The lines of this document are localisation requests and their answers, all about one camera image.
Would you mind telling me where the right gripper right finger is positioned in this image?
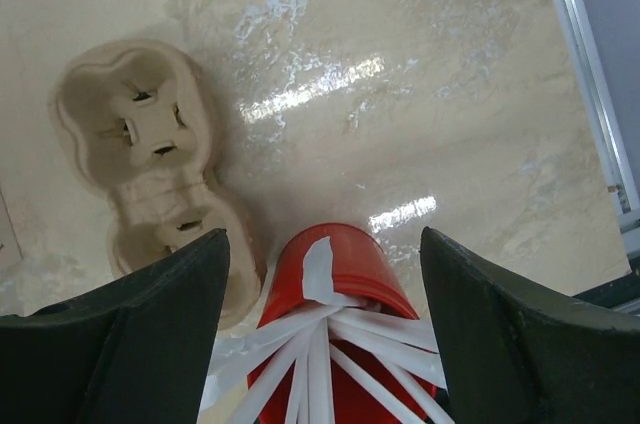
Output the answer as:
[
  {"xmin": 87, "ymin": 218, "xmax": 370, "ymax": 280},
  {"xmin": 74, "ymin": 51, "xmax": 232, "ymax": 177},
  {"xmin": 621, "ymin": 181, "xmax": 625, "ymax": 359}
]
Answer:
[{"xmin": 420, "ymin": 227, "xmax": 639, "ymax": 423}]

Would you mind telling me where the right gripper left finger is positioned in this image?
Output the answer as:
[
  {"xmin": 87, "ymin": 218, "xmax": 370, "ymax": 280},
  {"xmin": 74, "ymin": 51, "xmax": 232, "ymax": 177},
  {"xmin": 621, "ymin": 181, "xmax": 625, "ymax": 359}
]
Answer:
[{"xmin": 1, "ymin": 229, "xmax": 230, "ymax": 423}]

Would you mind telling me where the white wrapped straw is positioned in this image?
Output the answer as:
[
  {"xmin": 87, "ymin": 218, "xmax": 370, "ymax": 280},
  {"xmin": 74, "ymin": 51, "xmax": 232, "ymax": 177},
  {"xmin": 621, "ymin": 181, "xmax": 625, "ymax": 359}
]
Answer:
[{"xmin": 199, "ymin": 237, "xmax": 453, "ymax": 423}]

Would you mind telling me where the brown pulp cup carrier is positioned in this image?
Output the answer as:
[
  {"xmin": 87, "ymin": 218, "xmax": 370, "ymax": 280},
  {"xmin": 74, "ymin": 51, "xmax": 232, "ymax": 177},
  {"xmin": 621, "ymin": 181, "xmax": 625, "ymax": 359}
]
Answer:
[{"xmin": 48, "ymin": 39, "xmax": 266, "ymax": 329}]

